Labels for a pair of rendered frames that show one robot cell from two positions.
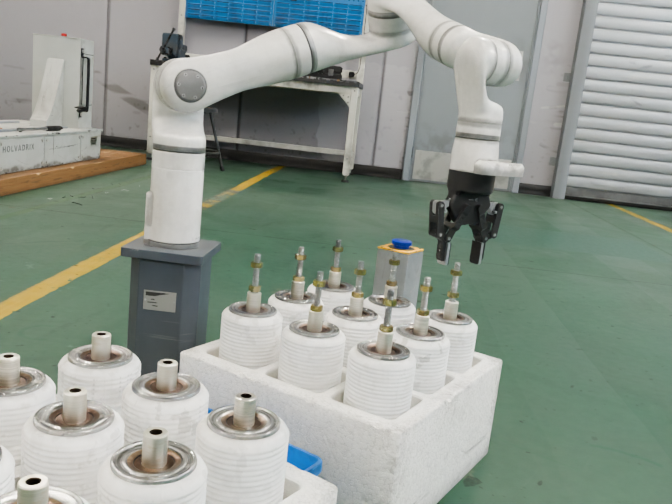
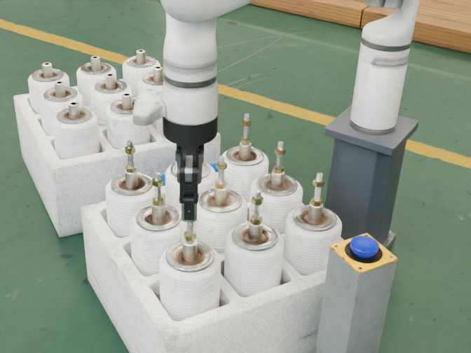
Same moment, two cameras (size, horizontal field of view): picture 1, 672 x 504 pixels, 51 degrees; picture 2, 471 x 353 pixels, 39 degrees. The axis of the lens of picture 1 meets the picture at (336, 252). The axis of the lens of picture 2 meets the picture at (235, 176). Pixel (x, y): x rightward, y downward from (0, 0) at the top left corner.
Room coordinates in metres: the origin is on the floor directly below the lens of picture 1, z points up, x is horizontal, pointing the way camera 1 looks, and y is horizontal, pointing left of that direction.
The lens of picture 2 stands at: (1.58, -0.90, 0.90)
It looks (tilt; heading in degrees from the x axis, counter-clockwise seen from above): 31 degrees down; 118
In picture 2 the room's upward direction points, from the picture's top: 3 degrees clockwise
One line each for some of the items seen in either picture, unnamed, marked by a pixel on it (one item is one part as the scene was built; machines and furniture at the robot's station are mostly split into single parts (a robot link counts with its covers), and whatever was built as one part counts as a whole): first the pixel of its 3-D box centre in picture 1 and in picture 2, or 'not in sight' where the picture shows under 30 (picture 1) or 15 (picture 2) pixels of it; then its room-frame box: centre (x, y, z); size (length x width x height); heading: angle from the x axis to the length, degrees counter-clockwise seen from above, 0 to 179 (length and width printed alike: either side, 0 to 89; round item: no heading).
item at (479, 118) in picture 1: (479, 89); (190, 17); (1.14, -0.20, 0.63); 0.09 x 0.07 x 0.15; 119
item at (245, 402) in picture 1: (244, 410); (73, 110); (0.67, 0.08, 0.26); 0.02 x 0.02 x 0.03
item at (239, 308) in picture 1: (252, 310); (244, 156); (1.06, 0.12, 0.25); 0.08 x 0.08 x 0.01
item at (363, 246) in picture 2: (401, 245); (364, 248); (1.39, -0.13, 0.32); 0.04 x 0.04 x 0.02
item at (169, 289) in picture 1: (168, 322); (362, 187); (1.26, 0.30, 0.15); 0.15 x 0.15 x 0.30; 87
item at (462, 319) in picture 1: (449, 317); (190, 256); (1.14, -0.20, 0.25); 0.08 x 0.08 x 0.01
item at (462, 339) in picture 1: (442, 368); (190, 300); (1.14, -0.20, 0.16); 0.10 x 0.10 x 0.18
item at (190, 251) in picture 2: (450, 310); (190, 249); (1.14, -0.20, 0.26); 0.02 x 0.02 x 0.03
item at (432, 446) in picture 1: (344, 406); (218, 272); (1.10, -0.04, 0.09); 0.39 x 0.39 x 0.18; 59
